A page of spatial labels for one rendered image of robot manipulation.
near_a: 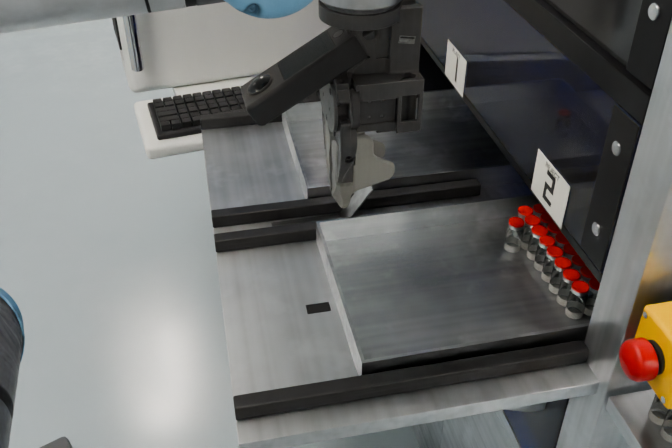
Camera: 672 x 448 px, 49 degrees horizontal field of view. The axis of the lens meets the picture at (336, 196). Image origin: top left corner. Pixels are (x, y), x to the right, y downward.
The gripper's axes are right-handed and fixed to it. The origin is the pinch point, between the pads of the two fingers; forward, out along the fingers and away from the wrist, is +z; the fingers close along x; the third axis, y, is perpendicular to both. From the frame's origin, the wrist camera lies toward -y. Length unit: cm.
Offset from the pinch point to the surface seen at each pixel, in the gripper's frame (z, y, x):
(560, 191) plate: 6.3, 27.5, 4.4
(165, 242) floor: 110, -28, 139
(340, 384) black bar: 19.6, -1.0, -7.2
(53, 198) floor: 110, -67, 172
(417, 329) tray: 21.4, 10.1, 0.7
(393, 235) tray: 21.4, 12.1, 18.9
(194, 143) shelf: 30, -14, 64
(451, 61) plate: 7, 27, 43
